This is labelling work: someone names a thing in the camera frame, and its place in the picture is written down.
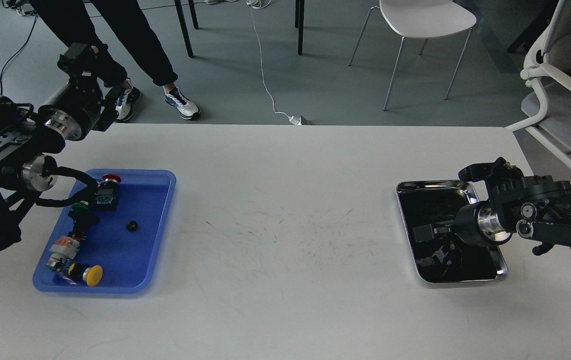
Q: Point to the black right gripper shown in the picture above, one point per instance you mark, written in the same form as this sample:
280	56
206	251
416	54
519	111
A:
476	224

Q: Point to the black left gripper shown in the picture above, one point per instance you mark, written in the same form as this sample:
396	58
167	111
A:
79	107

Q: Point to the small black gear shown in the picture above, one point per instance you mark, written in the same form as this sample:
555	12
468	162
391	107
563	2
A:
132	225

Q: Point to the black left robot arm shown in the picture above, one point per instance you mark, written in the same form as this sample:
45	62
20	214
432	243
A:
29	174

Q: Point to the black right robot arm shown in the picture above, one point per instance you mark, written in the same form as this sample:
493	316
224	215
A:
533	207

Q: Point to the silver metal tray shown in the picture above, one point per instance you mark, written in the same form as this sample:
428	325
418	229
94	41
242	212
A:
449	263

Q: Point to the person in black trousers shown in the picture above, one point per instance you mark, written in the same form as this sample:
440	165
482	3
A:
70	22

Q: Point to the black table leg left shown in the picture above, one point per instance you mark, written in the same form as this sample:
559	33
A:
178	4

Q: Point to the black table leg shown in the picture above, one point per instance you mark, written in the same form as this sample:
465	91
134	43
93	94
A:
178	4
299	24

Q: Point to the blue plastic tray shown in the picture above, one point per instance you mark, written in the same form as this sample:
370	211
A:
128	258

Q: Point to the white plastic chair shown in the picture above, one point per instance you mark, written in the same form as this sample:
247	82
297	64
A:
420	19

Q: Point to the black table leg right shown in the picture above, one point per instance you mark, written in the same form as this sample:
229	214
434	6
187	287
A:
299	24

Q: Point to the white grey office chair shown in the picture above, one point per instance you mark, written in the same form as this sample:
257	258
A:
546	70

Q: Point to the red push button switch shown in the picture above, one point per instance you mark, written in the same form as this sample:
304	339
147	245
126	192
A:
106	198

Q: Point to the green push button switch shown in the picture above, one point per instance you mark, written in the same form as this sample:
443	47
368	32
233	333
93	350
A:
81	206

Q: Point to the orange white switch block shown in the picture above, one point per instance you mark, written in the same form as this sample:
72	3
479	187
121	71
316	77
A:
63	252

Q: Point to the yellow push button switch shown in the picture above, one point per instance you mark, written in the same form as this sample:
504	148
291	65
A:
78	273

